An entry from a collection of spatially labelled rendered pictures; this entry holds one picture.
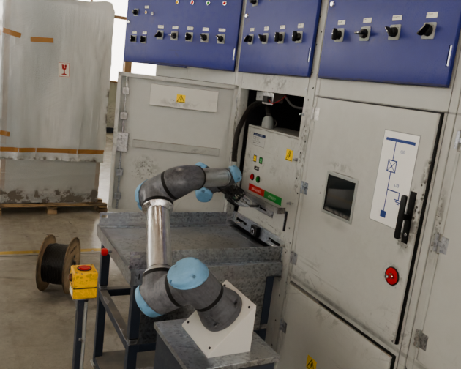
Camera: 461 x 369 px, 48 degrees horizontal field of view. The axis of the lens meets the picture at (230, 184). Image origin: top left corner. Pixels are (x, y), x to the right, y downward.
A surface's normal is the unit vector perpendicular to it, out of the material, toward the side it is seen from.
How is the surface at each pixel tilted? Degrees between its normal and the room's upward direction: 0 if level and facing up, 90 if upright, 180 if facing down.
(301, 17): 90
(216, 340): 45
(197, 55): 90
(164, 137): 90
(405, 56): 90
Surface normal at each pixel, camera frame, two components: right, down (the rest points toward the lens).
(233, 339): 0.45, 0.22
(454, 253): -0.89, -0.02
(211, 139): 0.06, 0.20
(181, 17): -0.55, 0.10
